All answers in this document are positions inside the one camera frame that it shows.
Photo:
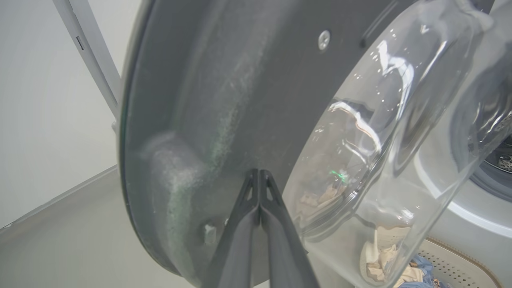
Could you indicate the cream fabric garment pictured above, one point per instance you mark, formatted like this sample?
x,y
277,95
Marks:
x,y
384,256

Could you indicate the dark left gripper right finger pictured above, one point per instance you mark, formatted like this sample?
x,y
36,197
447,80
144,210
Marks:
x,y
286,256

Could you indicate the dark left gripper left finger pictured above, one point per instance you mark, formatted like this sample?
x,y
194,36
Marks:
x,y
236,248

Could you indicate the grey washing machine door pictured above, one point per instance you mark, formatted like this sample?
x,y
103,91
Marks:
x,y
224,80

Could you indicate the blue cartoon print garment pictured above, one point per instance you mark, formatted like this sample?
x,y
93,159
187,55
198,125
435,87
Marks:
x,y
424,268

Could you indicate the white front-load washing machine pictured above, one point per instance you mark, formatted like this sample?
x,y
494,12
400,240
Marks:
x,y
480,224

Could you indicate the cream perforated laundry basket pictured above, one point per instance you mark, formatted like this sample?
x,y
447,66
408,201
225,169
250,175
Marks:
x,y
460,264

